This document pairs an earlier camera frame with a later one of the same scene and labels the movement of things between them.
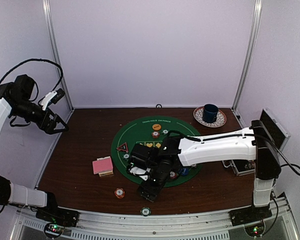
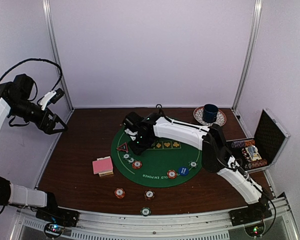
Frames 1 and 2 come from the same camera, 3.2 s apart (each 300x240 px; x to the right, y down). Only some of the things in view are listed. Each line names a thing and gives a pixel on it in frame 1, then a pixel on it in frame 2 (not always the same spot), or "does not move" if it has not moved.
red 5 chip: (173, 175) does not move
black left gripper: (48, 128) does not move
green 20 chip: (126, 156) does not move
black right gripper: (148, 192) to (138, 150)
